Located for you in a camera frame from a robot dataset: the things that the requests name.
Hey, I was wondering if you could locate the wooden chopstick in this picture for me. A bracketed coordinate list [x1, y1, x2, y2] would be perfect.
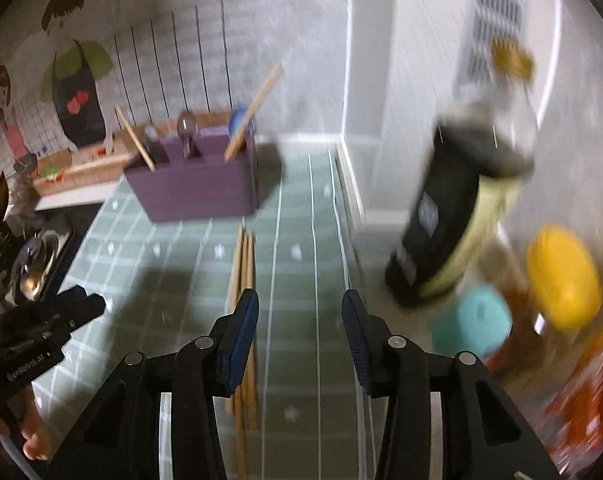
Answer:
[114, 105, 156, 172]
[224, 223, 248, 480]
[224, 63, 284, 162]
[243, 228, 260, 434]

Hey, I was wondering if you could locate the purple utensil caddy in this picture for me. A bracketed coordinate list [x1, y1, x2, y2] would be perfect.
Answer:
[124, 136, 259, 223]

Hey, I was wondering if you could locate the red snack packet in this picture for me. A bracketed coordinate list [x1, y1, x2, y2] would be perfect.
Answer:
[538, 330, 603, 474]

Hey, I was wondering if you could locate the person's left hand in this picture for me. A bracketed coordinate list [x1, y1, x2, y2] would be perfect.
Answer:
[0, 385, 52, 460]

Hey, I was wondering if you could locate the teal lid jar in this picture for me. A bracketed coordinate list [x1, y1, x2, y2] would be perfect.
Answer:
[431, 285, 513, 358]

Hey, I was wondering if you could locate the yellow lid jar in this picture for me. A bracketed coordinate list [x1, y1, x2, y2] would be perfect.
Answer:
[526, 224, 603, 333]

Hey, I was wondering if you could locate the blue plastic spoon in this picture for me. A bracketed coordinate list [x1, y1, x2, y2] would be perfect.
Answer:
[228, 106, 256, 139]

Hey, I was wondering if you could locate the portable gas stove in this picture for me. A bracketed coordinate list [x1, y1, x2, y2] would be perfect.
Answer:
[0, 212, 75, 314]

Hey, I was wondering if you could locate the grey spoon in caddy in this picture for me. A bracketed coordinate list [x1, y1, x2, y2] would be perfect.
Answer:
[177, 110, 198, 159]

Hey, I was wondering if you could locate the dark soy sauce bottle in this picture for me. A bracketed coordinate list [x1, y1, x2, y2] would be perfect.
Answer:
[385, 38, 539, 307]

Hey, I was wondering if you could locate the green grid placemat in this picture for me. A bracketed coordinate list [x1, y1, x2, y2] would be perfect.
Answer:
[34, 152, 383, 479]

